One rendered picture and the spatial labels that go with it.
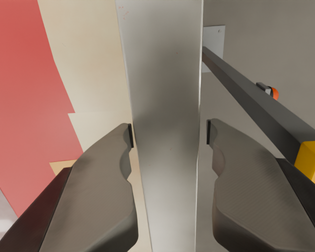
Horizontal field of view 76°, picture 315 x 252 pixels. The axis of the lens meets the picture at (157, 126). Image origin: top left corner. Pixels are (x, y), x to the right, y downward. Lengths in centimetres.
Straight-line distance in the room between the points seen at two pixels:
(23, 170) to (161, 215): 13
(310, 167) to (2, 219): 31
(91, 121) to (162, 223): 9
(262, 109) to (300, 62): 93
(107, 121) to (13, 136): 8
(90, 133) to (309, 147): 19
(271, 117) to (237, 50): 82
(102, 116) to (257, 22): 108
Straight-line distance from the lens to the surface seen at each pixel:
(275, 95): 52
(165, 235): 18
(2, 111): 19
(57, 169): 20
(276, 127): 37
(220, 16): 112
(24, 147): 20
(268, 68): 125
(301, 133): 35
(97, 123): 16
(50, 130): 18
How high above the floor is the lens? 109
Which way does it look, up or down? 61 degrees down
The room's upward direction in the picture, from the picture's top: 178 degrees counter-clockwise
